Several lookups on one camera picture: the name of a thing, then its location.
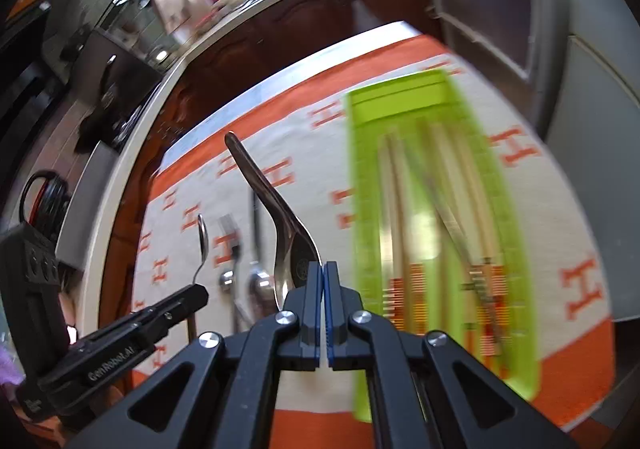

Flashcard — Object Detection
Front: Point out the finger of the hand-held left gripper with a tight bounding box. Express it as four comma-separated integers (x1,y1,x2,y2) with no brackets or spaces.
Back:
132,283,210,345

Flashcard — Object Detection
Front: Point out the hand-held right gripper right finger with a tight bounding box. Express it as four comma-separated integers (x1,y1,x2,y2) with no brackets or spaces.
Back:
324,261,576,449

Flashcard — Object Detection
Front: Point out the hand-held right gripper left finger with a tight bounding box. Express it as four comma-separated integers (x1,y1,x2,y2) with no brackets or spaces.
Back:
65,261,322,449

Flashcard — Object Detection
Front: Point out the small metal spoon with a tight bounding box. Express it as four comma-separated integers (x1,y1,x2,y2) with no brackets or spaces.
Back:
187,213,210,290
217,214,246,300
247,189,273,325

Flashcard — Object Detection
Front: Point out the large metal spoon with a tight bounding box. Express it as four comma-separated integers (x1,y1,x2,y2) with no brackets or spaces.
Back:
224,131,323,312

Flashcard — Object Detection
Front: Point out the wooden chopstick red patterned end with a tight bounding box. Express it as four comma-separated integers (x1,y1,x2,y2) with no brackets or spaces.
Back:
377,134,401,330
430,121,493,360
450,121,511,375

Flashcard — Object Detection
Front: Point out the green plastic tray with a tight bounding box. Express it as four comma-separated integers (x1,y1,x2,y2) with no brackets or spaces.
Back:
345,69,543,425

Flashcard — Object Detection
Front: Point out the orange beige printed blanket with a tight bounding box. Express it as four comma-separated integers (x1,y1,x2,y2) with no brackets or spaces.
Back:
127,34,618,449

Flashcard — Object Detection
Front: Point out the metal chopstick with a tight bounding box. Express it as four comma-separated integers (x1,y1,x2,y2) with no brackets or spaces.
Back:
402,141,503,355

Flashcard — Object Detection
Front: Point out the grey refrigerator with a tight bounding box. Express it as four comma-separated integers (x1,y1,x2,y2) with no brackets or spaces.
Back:
545,0,640,325

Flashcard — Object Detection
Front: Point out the black red cable coil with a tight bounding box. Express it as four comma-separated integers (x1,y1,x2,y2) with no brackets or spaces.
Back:
20,171,71,235

